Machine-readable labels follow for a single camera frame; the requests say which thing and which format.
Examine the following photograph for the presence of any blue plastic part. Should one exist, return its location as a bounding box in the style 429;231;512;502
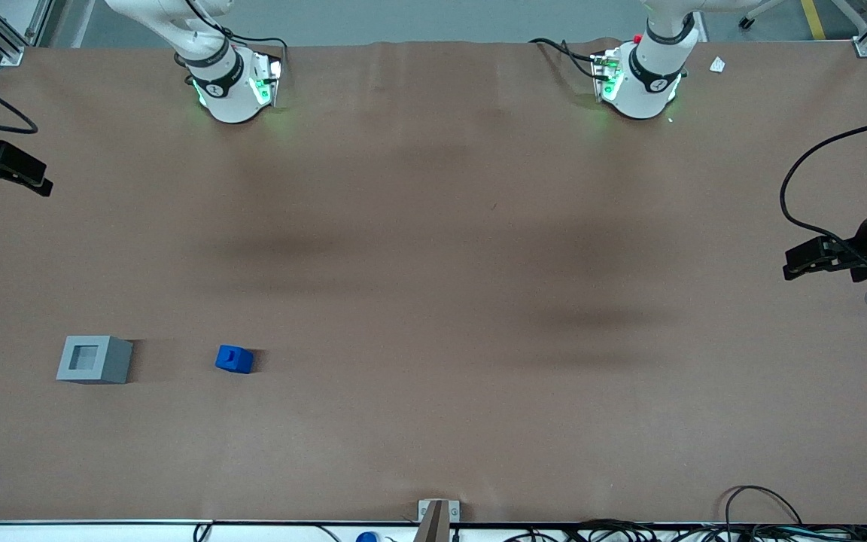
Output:
214;345;254;375

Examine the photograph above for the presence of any gray square base block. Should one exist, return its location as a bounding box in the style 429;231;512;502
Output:
56;335;135;385

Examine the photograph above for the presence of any brown table cover sheet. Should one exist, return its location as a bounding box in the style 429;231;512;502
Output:
0;39;867;525

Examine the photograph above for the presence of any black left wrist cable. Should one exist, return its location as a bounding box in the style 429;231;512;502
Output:
780;115;867;260

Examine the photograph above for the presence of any black looped cable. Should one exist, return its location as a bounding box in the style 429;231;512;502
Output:
722;485;805;525

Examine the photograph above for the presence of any black right base cable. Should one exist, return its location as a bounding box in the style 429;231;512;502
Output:
175;0;289;84

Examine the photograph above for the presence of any black base cable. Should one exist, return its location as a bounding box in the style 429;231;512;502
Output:
175;0;289;84
528;37;604;82

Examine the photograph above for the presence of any black left base cable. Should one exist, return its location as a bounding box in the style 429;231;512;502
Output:
528;37;604;82

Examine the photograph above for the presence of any black cable bundle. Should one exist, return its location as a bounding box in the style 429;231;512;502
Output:
505;518;867;542

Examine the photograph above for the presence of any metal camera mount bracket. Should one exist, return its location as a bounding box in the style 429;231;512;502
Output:
417;498;460;542

